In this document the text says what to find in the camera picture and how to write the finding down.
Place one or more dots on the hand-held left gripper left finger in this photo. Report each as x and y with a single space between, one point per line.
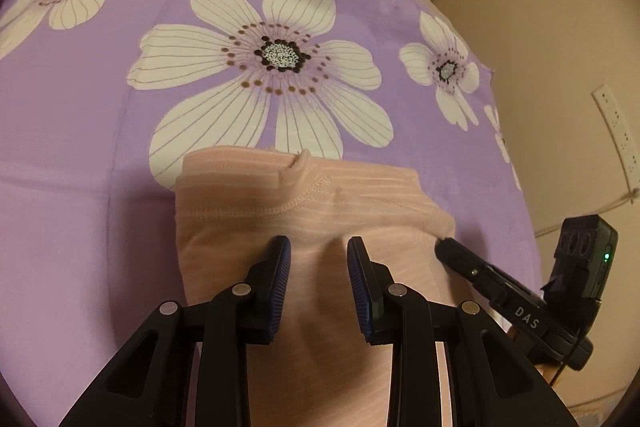
280 287

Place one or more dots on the purple floral blanket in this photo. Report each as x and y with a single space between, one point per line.
100 132

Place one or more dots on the pink striped long-sleeve shirt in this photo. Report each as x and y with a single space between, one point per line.
320 207

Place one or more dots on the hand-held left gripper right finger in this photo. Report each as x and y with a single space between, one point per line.
360 287

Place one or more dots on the white power strip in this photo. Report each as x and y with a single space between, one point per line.
617 132

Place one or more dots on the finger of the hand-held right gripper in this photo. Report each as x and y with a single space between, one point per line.
460 257

